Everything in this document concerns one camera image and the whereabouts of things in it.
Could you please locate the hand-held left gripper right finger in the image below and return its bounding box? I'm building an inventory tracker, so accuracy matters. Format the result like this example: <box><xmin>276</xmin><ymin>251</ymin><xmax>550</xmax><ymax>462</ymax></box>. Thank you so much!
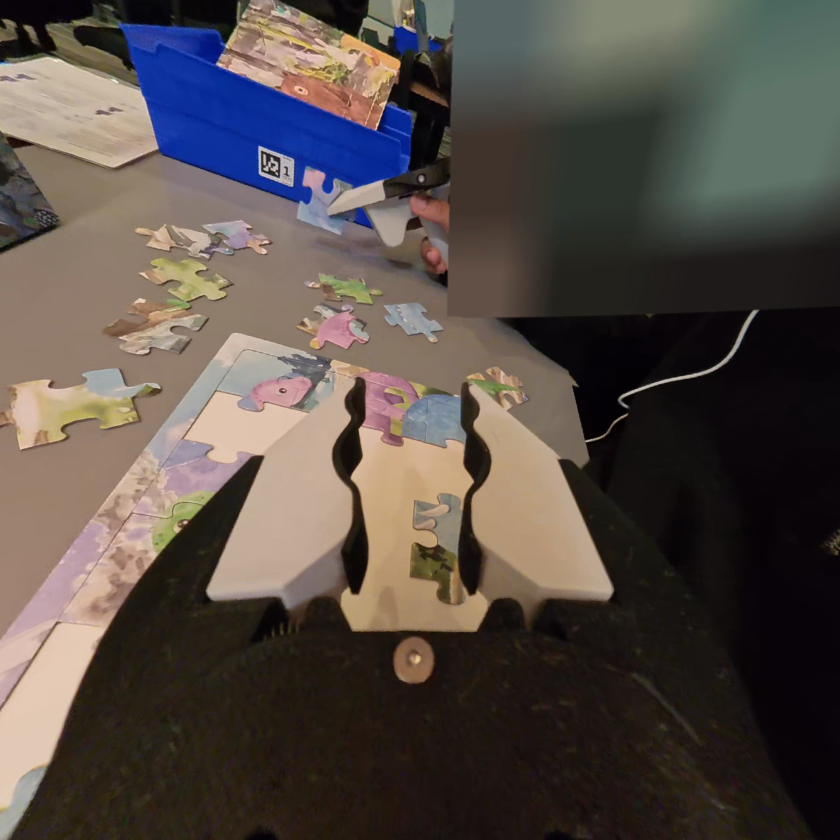
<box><xmin>458</xmin><ymin>381</ymin><xmax>616</xmax><ymax>621</ymax></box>

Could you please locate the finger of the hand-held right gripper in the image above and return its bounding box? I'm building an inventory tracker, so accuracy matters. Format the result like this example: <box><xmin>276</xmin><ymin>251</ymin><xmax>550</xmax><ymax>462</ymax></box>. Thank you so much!
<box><xmin>325</xmin><ymin>180</ymin><xmax>389</xmax><ymax>217</ymax></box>

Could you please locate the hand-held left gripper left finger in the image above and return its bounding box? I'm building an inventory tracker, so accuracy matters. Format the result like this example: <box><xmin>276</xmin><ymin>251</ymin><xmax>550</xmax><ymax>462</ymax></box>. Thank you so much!
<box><xmin>205</xmin><ymin>378</ymin><xmax>367</xmax><ymax>605</ymax></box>

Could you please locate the pastel purple pink puzzle piece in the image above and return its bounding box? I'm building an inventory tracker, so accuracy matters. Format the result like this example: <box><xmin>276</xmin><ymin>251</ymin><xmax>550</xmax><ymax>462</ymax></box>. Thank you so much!
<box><xmin>297</xmin><ymin>167</ymin><xmax>357</xmax><ymax>236</ymax></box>

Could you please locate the green tan puzzle piece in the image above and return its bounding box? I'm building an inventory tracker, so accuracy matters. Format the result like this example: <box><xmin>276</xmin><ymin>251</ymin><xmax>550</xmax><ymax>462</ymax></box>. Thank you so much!
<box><xmin>304</xmin><ymin>273</ymin><xmax>384</xmax><ymax>307</ymax></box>

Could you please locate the blue triceratops head puzzle piece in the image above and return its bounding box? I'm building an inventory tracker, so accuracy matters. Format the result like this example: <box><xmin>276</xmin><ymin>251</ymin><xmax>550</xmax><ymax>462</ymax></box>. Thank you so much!
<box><xmin>411</xmin><ymin>492</ymin><xmax>466</xmax><ymax>606</ymax></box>

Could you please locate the dinosaur puzzle tray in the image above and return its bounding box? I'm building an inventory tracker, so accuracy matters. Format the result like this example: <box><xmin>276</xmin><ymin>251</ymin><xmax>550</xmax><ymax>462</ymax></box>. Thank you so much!
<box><xmin>0</xmin><ymin>332</ymin><xmax>468</xmax><ymax>815</ymax></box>

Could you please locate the purple blue green puzzle piece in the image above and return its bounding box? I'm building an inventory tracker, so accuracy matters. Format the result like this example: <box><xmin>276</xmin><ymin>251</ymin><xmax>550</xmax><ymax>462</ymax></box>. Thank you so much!
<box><xmin>384</xmin><ymin>384</ymin><xmax>421</xmax><ymax>447</ymax></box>

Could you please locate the purple dinosaur body puzzle piece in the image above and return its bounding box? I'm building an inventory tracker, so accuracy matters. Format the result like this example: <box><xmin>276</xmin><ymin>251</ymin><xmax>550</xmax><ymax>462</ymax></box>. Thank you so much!
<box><xmin>341</xmin><ymin>367</ymin><xmax>395</xmax><ymax>434</ymax></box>

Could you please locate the person's right hand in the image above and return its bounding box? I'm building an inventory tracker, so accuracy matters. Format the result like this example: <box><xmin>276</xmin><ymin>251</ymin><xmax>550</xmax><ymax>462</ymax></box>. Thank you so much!
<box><xmin>409</xmin><ymin>194</ymin><xmax>451</xmax><ymax>274</ymax></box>

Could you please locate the blue white puzzle piece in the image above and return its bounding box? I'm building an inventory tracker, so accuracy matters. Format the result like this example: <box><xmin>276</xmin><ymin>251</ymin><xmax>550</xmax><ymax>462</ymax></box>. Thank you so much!
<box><xmin>383</xmin><ymin>302</ymin><xmax>445</xmax><ymax>344</ymax></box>

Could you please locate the pink dinosaur head puzzle piece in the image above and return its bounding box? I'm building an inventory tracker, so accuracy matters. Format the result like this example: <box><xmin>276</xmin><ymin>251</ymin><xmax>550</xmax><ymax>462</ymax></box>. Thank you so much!
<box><xmin>220</xmin><ymin>350</ymin><xmax>342</xmax><ymax>416</ymax></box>

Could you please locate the puzzle board in bin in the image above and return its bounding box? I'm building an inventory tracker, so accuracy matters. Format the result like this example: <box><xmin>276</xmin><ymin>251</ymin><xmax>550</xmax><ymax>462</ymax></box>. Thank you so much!
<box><xmin>217</xmin><ymin>0</ymin><xmax>402</xmax><ymax>131</ymax></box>

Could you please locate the green dinosaur brown puzzle piece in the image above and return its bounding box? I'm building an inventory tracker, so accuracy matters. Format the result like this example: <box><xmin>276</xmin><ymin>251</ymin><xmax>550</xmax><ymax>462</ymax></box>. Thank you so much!
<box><xmin>466</xmin><ymin>365</ymin><xmax>530</xmax><ymax>412</ymax></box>

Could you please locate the blue dinosaur body puzzle piece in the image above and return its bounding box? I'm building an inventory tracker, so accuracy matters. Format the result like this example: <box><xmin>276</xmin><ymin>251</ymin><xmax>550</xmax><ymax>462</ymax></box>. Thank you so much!
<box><xmin>402</xmin><ymin>392</ymin><xmax>463</xmax><ymax>450</ymax></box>

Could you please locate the blue plastic bin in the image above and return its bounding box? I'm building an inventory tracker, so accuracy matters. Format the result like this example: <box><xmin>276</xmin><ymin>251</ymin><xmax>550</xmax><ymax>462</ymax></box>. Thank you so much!
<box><xmin>120</xmin><ymin>23</ymin><xmax>454</xmax><ymax>229</ymax></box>

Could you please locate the peach purple puzzle piece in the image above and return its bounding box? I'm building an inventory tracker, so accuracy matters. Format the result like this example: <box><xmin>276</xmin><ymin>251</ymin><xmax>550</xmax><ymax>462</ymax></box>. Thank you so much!
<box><xmin>134</xmin><ymin>223</ymin><xmax>221</xmax><ymax>261</ymax></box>

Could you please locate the green yellow puzzle piece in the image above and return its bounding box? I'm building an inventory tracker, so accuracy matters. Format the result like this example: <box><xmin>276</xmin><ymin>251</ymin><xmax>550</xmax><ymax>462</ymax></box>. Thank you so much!
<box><xmin>138</xmin><ymin>257</ymin><xmax>235</xmax><ymax>303</ymax></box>

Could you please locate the brown grey puzzle piece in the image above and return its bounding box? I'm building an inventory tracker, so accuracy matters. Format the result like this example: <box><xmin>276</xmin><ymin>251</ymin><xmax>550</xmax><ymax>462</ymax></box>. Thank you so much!
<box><xmin>102</xmin><ymin>297</ymin><xmax>210</xmax><ymax>356</ymax></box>

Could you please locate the paper instruction sheet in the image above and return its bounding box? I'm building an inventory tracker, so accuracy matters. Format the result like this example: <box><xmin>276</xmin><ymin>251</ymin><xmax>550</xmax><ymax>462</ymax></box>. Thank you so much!
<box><xmin>0</xmin><ymin>56</ymin><xmax>160</xmax><ymax>169</ymax></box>

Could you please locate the illustrated puzzle box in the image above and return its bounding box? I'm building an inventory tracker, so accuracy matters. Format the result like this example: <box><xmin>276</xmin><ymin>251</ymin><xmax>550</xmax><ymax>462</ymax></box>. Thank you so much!
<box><xmin>0</xmin><ymin>131</ymin><xmax>60</xmax><ymax>250</ymax></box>

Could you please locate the thin white cord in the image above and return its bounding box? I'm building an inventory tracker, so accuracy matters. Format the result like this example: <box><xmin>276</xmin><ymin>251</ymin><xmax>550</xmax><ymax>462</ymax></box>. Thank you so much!
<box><xmin>584</xmin><ymin>311</ymin><xmax>760</xmax><ymax>444</ymax></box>

